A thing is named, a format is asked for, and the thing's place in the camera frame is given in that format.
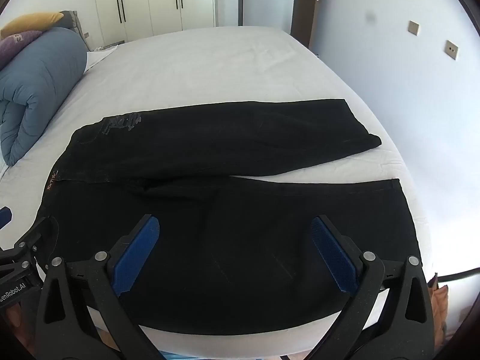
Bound grey headboard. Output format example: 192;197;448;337
58;10;82;34

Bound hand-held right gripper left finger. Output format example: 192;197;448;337
33;214;162;360

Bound black pants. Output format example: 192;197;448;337
32;98;422;336

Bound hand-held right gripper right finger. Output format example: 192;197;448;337
308;214;437;360

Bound white bed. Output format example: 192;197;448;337
0;26;439;360

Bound rolled blue duvet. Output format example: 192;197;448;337
0;27;89;167

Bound orange cloth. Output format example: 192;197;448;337
431;274;451;327

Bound white wardrobe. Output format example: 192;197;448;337
73;0;219;51

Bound dark brown door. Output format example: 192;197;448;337
290;0;328;51

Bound yellow pillow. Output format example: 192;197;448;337
0;12;64;37

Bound purple blanket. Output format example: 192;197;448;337
0;29;43;65

